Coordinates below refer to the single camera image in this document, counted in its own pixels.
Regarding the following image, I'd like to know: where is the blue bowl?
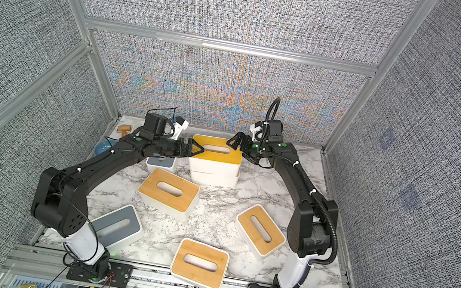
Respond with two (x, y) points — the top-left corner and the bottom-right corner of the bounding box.
(93, 137), (118, 156)

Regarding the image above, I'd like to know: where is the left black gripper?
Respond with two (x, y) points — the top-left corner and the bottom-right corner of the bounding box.
(151, 132), (206, 163)

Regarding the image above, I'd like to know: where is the back grey lid tissue box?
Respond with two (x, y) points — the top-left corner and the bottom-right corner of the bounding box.
(146, 156), (176, 173)

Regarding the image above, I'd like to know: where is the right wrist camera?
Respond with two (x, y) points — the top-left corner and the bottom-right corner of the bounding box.
(250, 121), (269, 142)

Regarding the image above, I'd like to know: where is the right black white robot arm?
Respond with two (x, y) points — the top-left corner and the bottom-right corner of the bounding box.
(226, 120), (339, 288)

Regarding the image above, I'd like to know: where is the grey lid tissue box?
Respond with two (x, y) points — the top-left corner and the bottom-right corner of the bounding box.
(92, 204), (145, 256)
(146, 156), (176, 173)

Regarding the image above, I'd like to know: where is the bamboo lid tissue box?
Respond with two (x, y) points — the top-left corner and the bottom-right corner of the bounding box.
(170, 238), (230, 288)
(137, 168), (201, 222)
(235, 203), (286, 260)
(190, 170), (240, 188)

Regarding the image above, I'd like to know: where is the front grey lid tissue box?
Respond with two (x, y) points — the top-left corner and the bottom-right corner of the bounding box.
(92, 204), (145, 256)

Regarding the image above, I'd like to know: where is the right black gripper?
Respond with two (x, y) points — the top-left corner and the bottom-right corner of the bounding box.
(224, 131), (271, 165)

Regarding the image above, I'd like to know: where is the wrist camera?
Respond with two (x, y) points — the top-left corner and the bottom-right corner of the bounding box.
(171, 116), (189, 140)
(250, 121), (269, 142)

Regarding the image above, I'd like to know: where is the yellow lid tissue box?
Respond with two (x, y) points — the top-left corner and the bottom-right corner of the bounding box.
(188, 134), (243, 178)

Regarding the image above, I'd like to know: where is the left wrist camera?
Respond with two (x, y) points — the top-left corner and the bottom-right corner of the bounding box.
(171, 116), (189, 140)

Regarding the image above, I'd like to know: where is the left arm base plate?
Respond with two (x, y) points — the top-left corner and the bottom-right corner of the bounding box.
(66, 262), (134, 288)

